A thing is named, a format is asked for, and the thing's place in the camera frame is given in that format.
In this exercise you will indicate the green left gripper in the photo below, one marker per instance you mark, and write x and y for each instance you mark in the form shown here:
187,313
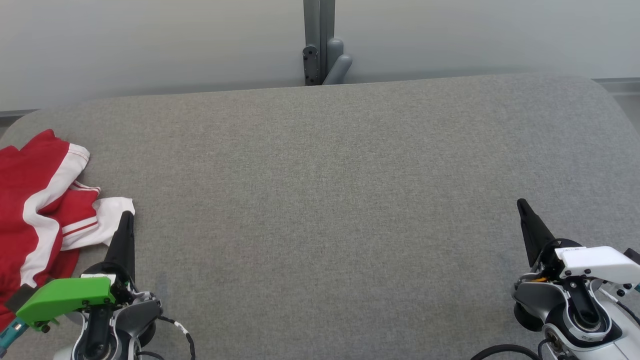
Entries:
65,297

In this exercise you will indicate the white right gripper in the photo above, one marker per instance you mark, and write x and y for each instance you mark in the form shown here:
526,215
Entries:
600,262

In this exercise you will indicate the red shorts with white stripe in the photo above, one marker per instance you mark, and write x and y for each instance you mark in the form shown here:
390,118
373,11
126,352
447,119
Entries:
15,200

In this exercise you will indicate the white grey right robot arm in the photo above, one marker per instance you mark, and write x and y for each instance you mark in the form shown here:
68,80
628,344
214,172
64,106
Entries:
585,320

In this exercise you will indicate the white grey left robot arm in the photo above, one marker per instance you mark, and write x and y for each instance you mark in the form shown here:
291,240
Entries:
130,320

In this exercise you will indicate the grey metal post with bracket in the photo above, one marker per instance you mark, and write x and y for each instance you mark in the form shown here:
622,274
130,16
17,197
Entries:
312,30

